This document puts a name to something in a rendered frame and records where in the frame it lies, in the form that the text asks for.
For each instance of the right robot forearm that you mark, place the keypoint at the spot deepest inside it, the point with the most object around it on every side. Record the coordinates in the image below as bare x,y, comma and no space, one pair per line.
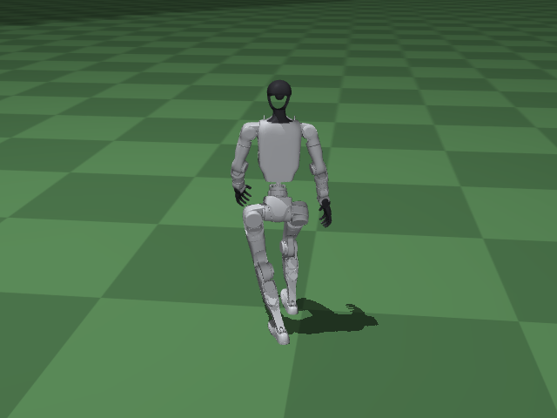
322,186

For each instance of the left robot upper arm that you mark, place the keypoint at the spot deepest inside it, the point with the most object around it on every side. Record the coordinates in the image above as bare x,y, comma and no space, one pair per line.
249,131

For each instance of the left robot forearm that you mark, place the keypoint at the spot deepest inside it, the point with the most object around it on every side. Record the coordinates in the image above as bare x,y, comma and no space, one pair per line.
238,180

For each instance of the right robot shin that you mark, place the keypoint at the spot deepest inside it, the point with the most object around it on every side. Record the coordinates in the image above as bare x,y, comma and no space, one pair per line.
290,271

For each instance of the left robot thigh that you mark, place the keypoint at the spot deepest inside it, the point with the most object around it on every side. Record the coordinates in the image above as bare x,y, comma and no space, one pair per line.
253,216

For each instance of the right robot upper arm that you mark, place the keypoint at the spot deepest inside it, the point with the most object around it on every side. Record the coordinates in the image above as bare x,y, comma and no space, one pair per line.
309,132

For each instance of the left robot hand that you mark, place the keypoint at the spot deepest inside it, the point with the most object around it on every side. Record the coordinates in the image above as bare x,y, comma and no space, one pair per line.
238,195

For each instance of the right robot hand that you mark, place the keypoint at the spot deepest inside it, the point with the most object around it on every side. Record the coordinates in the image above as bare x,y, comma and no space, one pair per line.
327,212

